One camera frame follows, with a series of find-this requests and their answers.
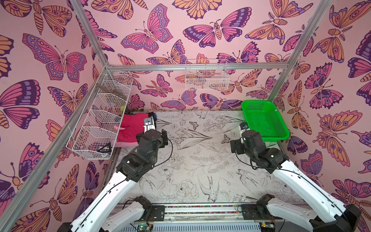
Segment magenta t-shirt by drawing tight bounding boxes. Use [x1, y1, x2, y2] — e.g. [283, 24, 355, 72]
[117, 113, 149, 144]

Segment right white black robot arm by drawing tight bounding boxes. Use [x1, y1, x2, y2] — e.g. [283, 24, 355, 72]
[230, 130, 361, 232]

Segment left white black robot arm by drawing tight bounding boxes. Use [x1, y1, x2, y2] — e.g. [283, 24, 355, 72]
[58, 129, 170, 232]

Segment folded light pink t-shirt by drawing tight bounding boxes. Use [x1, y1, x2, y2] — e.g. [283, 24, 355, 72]
[114, 126, 138, 148]

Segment green plastic basket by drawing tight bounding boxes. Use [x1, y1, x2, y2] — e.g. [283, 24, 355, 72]
[241, 100, 289, 142]

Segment black triangle object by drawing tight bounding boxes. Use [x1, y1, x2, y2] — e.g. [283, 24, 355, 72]
[97, 142, 112, 154]

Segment right green circuit board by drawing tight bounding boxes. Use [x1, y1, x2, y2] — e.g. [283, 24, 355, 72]
[260, 222, 276, 232]

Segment green circuit board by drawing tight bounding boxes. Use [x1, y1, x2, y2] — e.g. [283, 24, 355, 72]
[137, 224, 153, 232]
[260, 222, 276, 232]

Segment left green circuit board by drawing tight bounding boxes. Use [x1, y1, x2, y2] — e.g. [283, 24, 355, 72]
[137, 224, 153, 232]

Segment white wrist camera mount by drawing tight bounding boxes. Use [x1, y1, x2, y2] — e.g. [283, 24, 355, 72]
[239, 122, 250, 135]

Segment long white wire basket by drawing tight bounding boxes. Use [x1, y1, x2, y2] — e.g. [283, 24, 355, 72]
[66, 70, 134, 160]

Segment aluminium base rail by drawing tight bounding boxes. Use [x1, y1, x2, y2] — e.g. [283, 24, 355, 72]
[78, 201, 328, 232]

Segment small white wire basket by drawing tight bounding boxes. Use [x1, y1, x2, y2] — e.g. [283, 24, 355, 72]
[184, 59, 230, 91]

